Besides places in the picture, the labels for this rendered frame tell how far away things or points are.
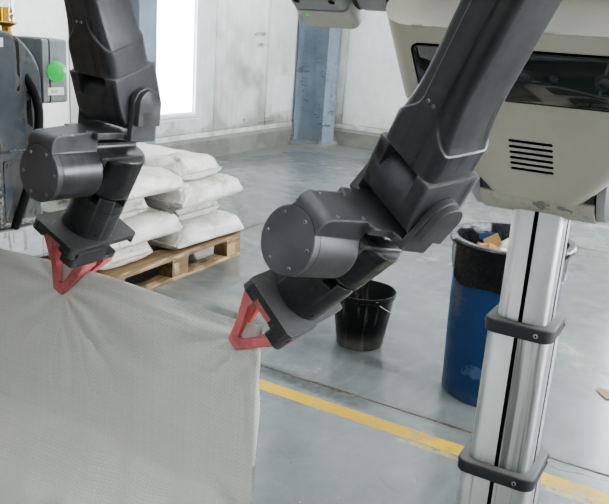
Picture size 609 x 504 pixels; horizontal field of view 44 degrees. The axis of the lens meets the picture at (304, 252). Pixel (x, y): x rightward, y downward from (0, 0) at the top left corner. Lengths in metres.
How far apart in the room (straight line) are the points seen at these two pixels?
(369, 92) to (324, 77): 0.58
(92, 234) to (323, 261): 0.35
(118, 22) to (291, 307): 0.33
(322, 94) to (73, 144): 8.80
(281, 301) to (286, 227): 0.11
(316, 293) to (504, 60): 0.26
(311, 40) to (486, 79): 9.07
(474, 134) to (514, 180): 0.56
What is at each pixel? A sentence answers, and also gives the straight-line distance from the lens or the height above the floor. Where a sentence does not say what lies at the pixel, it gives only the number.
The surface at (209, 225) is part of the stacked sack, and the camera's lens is 4.43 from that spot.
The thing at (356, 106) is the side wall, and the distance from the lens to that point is 9.61.
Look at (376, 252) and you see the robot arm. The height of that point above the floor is 1.19.
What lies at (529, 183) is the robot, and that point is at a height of 1.18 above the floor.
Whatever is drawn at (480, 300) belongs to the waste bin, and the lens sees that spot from 2.93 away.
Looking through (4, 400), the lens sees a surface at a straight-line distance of 1.08.
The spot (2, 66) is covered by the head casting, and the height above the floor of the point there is 1.29.
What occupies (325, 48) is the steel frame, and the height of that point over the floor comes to 1.18.
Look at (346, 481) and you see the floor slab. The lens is 2.53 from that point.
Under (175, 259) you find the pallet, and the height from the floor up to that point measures 0.12.
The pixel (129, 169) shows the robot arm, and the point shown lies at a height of 1.21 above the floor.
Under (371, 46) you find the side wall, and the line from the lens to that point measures 9.52.
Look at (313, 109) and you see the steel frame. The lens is 9.61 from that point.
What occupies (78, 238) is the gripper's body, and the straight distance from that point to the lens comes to 0.87.
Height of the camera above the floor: 1.36
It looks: 16 degrees down
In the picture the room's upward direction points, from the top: 4 degrees clockwise
